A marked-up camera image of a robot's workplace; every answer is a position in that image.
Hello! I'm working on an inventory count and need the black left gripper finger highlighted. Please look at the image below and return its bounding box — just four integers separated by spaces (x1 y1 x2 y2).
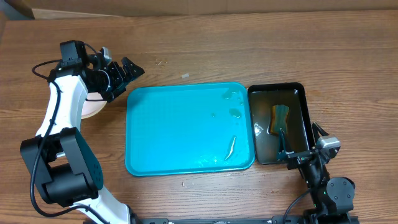
121 57 145 82
107 62 128 89

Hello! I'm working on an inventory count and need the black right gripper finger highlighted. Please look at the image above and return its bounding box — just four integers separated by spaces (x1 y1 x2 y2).
312 122 329 142
278 128 294 154

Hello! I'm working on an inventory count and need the yellow green sponge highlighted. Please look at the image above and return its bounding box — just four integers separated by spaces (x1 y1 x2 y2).
269 105 290 135

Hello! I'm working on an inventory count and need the pink plate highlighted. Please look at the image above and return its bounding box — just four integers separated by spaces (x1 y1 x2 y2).
81 93 107 119

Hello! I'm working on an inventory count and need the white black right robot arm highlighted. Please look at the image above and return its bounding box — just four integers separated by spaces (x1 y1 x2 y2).
277 123 359 223

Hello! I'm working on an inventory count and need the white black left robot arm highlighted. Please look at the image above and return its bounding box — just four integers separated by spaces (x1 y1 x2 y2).
20 40 144 223

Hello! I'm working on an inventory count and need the black water tray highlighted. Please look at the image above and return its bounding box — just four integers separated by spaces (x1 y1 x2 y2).
248 82 315 165

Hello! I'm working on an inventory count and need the teal plastic tray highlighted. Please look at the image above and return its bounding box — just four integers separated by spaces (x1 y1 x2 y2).
125 82 255 177

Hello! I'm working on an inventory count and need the brown cardboard panel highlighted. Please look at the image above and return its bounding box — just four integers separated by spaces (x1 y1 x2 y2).
6 0 398 18

